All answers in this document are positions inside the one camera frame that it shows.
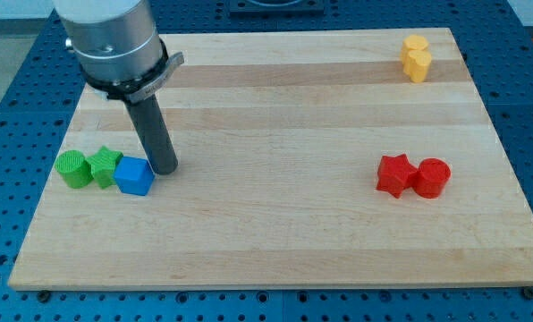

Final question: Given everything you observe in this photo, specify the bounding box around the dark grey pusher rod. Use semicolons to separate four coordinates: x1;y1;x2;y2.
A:
124;95;178;174

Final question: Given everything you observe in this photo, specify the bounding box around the red star block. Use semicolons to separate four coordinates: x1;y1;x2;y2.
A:
376;154;418;199

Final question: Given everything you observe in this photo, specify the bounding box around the wooden board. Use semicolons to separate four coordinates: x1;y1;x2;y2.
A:
8;28;533;292

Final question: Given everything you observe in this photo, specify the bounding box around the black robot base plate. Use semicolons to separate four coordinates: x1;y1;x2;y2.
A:
227;0;326;15

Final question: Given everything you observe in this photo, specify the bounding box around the yellow block behind heart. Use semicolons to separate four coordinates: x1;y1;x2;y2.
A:
400;34;429;64

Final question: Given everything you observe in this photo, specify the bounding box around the green cylinder block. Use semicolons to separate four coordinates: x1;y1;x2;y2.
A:
55;150;93;189

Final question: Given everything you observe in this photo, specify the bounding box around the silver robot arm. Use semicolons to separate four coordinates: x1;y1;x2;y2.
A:
53;0;184;174

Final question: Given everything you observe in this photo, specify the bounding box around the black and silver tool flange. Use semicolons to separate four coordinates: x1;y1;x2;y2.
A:
83;39;185;104

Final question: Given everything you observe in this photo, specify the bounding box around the red cylinder block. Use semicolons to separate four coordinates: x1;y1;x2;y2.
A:
412;158;452;199

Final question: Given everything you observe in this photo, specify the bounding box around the blue cube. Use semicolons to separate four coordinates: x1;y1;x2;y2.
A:
114;157;155;196

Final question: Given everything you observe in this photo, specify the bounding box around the green star block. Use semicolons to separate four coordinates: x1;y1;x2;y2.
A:
85;146;123;189

